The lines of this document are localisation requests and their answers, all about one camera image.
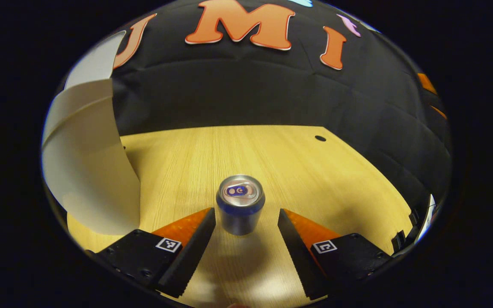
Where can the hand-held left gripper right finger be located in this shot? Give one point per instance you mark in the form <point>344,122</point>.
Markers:
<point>295,256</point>

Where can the blue pop can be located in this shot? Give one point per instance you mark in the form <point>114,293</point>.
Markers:
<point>240,214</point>

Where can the white desktop garbage bin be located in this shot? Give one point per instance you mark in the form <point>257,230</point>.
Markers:
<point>88,171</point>

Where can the wooden desktop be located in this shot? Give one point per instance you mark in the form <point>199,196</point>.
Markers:
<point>315,179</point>

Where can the black backdrop cloth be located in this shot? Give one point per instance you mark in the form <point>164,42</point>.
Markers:
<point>250,90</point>

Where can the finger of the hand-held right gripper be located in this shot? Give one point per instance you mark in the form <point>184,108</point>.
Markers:
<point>427,83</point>
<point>439,112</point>

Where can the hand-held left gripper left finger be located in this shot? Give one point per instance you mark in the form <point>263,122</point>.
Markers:
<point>195,252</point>

